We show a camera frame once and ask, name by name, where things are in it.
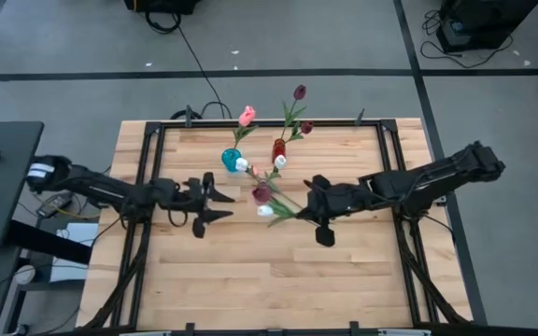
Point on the black desk beam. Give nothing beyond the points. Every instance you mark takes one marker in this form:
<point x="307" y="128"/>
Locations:
<point x="49" y="242"/>

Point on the white round object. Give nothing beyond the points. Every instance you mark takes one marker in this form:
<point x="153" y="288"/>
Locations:
<point x="24" y="275"/>

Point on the black power adapter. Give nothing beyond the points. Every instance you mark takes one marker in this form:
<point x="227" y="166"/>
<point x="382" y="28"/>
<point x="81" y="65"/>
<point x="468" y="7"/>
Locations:
<point x="54" y="204"/>

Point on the black desk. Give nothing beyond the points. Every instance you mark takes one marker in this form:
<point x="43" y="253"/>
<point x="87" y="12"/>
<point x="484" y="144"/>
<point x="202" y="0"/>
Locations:
<point x="7" y="186"/>

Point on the black frame clamp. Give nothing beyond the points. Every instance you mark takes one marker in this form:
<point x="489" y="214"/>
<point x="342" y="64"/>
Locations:
<point x="354" y="328"/>
<point x="189" y="329"/>
<point x="188" y="116"/>
<point x="360" y="116"/>

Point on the white artificial tulip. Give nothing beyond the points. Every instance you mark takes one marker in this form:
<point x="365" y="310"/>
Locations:
<point x="241" y="164"/>
<point x="280" y="162"/>
<point x="265" y="211"/>

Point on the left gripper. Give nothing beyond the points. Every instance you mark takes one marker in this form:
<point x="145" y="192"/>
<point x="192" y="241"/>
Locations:
<point x="192" y="196"/>

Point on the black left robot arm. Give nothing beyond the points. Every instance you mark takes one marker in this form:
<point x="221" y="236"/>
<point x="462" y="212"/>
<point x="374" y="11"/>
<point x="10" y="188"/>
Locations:
<point x="101" y="189"/>

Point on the blue glass vase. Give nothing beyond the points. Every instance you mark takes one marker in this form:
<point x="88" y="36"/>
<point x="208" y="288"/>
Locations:
<point x="229" y="161"/>

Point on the black equipment box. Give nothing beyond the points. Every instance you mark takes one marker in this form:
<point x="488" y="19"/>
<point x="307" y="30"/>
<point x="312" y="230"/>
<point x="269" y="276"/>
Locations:
<point x="161" y="4"/>

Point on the silver bar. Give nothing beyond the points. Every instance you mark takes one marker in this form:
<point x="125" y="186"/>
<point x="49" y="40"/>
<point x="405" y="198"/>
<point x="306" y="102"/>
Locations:
<point x="404" y="332"/>

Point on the black aluminium table frame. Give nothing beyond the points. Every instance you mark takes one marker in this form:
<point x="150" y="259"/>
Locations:
<point x="269" y="124"/>

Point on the red glass vase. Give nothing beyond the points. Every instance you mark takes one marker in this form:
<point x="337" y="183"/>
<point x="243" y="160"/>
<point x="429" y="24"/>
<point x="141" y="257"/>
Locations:
<point x="278" y="149"/>

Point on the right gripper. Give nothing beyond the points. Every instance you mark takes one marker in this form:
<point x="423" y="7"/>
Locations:
<point x="339" y="200"/>

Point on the white box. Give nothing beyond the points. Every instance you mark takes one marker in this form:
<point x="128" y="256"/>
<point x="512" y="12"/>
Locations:
<point x="80" y="233"/>

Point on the large black equipment case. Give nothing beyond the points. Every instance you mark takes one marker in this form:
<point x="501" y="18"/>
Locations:
<point x="479" y="23"/>

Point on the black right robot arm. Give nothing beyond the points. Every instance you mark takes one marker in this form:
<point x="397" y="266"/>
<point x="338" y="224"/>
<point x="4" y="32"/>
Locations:
<point x="437" y="177"/>

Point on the pink glass vase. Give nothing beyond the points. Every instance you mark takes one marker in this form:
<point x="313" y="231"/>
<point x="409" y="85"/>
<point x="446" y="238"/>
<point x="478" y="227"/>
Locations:
<point x="262" y="202"/>

